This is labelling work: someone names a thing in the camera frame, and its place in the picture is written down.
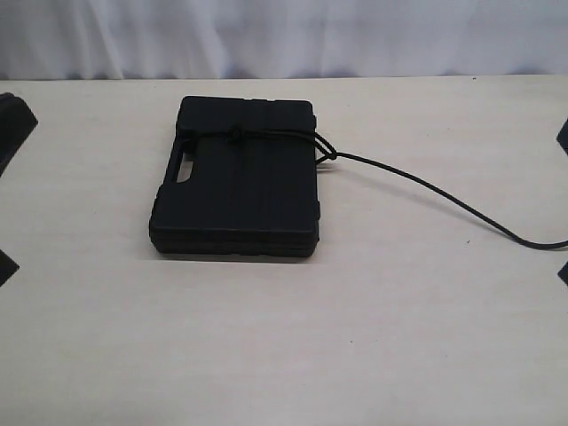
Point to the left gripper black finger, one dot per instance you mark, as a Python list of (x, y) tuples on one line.
[(17, 123), (8, 268)]

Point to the black plastic carrying case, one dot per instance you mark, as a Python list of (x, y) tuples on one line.
[(234, 185)]

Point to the white backdrop curtain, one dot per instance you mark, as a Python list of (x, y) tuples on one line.
[(56, 40)]

